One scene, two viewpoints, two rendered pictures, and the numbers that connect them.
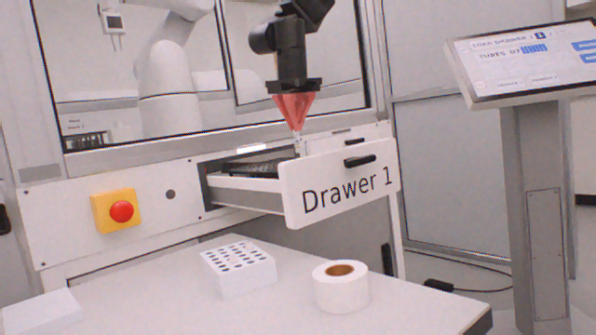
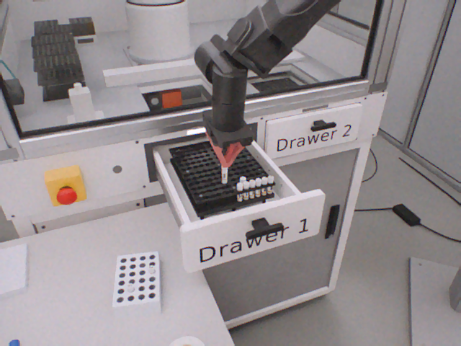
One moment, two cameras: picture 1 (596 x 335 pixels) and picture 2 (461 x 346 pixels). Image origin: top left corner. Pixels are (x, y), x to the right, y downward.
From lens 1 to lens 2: 0.47 m
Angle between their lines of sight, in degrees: 33
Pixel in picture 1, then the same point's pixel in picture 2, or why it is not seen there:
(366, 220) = (320, 186)
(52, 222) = (16, 189)
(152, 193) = (100, 169)
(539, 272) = not seen: outside the picture
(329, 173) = (233, 232)
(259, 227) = not seen: hidden behind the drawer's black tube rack
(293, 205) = (189, 258)
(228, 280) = (119, 310)
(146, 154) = (95, 138)
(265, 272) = (150, 308)
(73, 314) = (19, 289)
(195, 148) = (142, 132)
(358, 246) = not seen: hidden behind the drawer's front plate
